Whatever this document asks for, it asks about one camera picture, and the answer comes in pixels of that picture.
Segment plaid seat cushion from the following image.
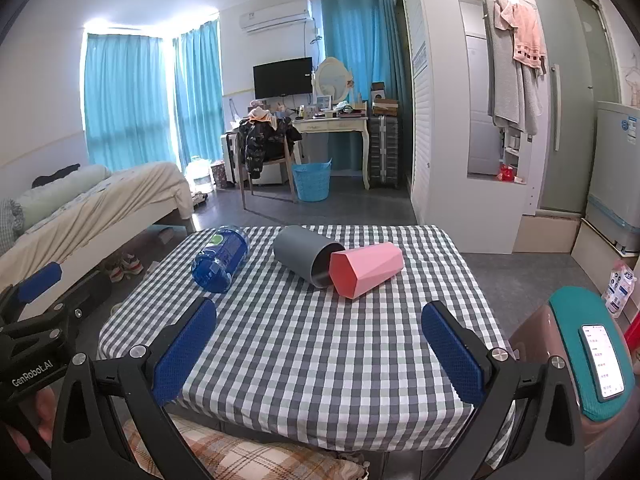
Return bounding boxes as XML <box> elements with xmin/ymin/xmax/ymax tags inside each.
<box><xmin>122</xmin><ymin>417</ymin><xmax>366</xmax><ymax>480</ymax></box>

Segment pile of clothes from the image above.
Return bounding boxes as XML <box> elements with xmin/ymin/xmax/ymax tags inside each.
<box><xmin>235</xmin><ymin>105</ymin><xmax>303</xmax><ymax>179</ymax></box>

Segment grey checked tablecloth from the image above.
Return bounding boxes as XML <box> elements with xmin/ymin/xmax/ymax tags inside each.
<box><xmin>97</xmin><ymin>225</ymin><xmax>516</xmax><ymax>453</ymax></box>

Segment grey cup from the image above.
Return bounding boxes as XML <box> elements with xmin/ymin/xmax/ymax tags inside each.
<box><xmin>273</xmin><ymin>225</ymin><xmax>347</xmax><ymax>289</ymax></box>

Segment pair of sneakers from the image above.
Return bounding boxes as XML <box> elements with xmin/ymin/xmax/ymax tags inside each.
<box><xmin>107</xmin><ymin>254</ymin><xmax>146</xmax><ymax>283</ymax></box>

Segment pink garment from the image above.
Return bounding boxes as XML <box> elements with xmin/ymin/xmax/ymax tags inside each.
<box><xmin>494</xmin><ymin>0</ymin><xmax>547</xmax><ymax>70</ymax></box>

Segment bed with beige blanket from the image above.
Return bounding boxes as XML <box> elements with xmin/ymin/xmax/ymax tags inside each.
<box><xmin>0</xmin><ymin>162</ymin><xmax>196</xmax><ymax>306</ymax></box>

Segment wooden chair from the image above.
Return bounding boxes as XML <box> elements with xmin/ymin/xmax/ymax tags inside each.
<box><xmin>240</xmin><ymin>130</ymin><xmax>301</xmax><ymax>207</ymax></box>

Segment cardboard boxes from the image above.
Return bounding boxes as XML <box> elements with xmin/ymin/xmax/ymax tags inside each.
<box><xmin>371</xmin><ymin>82</ymin><xmax>400</xmax><ymax>117</ymax></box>

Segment person's left hand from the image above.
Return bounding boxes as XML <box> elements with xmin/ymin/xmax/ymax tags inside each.
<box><xmin>0</xmin><ymin>387</ymin><xmax>59</xmax><ymax>461</ymax></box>

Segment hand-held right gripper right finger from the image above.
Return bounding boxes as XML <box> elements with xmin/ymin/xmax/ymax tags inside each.
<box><xmin>421</xmin><ymin>300</ymin><xmax>587</xmax><ymax>480</ymax></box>

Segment blue curtain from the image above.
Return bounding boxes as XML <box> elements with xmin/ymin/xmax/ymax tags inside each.
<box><xmin>82</xmin><ymin>32</ymin><xmax>177</xmax><ymax>172</ymax></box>
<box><xmin>172</xmin><ymin>24</ymin><xmax>225</xmax><ymax>177</ymax></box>

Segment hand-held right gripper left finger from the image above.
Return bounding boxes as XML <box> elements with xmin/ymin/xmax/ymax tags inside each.
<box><xmin>50</xmin><ymin>296</ymin><xmax>218</xmax><ymax>480</ymax></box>

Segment black television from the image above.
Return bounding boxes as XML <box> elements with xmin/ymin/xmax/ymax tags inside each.
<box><xmin>252</xmin><ymin>57</ymin><xmax>314</xmax><ymax>100</ymax></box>

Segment tall teal curtain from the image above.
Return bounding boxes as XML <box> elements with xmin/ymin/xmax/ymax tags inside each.
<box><xmin>319</xmin><ymin>0</ymin><xmax>402</xmax><ymax>175</ymax></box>

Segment white dressing table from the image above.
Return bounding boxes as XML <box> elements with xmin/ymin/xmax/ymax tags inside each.
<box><xmin>292</xmin><ymin>112</ymin><xmax>371</xmax><ymax>191</ymax></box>

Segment pink faceted cup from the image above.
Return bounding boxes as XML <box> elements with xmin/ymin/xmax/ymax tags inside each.
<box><xmin>329</xmin><ymin>241</ymin><xmax>405</xmax><ymax>302</ymax></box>

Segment grey towel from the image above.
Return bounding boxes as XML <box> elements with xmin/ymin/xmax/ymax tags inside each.
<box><xmin>482</xmin><ymin>0</ymin><xmax>544</xmax><ymax>136</ymax></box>

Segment blue laundry basket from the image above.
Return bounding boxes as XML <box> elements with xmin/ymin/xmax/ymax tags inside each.
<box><xmin>291</xmin><ymin>159</ymin><xmax>333</xmax><ymax>203</ymax></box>

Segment clear water jug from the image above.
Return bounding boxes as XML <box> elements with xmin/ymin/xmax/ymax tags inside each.
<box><xmin>185</xmin><ymin>156</ymin><xmax>213</xmax><ymax>193</ymax></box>

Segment grey checked pillow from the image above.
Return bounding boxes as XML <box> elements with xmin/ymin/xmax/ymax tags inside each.
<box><xmin>0</xmin><ymin>199</ymin><xmax>26</xmax><ymax>256</ymax></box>

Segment white air conditioner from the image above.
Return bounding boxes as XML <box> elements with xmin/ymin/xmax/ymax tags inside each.
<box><xmin>237</xmin><ymin>0</ymin><xmax>318</xmax><ymax>36</ymax></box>

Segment oval vanity mirror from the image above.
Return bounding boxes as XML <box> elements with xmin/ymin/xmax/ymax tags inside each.
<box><xmin>314</xmin><ymin>56</ymin><xmax>353</xmax><ymax>107</ymax></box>

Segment pink stool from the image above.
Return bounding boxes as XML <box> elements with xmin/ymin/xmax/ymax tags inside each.
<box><xmin>507</xmin><ymin>305</ymin><xmax>640</xmax><ymax>480</ymax></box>

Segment dark cloth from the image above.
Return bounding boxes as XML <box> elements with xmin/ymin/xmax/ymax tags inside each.
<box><xmin>32</xmin><ymin>162</ymin><xmax>82</xmax><ymax>188</ymax></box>

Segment dark suitcase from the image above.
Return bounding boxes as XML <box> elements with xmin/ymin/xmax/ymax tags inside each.
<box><xmin>367</xmin><ymin>115</ymin><xmax>401</xmax><ymax>190</ymax></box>

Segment frosted glass sliding door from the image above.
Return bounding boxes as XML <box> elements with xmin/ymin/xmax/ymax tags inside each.
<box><xmin>520</xmin><ymin>0</ymin><xmax>626</xmax><ymax>217</ymax></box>

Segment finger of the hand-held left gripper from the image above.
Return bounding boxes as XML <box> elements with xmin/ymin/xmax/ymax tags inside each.
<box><xmin>0</xmin><ymin>270</ymin><xmax>114</xmax><ymax>348</ymax></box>
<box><xmin>0</xmin><ymin>261</ymin><xmax>64</xmax><ymax>322</ymax></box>

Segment blue water bottle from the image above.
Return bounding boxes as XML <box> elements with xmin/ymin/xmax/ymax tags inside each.
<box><xmin>191</xmin><ymin>227</ymin><xmax>251</xmax><ymax>294</ymax></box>

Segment smartphone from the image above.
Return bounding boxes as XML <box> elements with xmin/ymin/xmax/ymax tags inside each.
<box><xmin>580</xmin><ymin>324</ymin><xmax>628</xmax><ymax>403</ymax></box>

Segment light green pillow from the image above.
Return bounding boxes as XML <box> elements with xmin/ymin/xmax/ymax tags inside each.
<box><xmin>12</xmin><ymin>165</ymin><xmax>113</xmax><ymax>231</ymax></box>

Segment white plastic packet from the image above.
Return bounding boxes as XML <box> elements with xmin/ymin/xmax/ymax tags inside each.
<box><xmin>602</xmin><ymin>260</ymin><xmax>638</xmax><ymax>318</ymax></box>

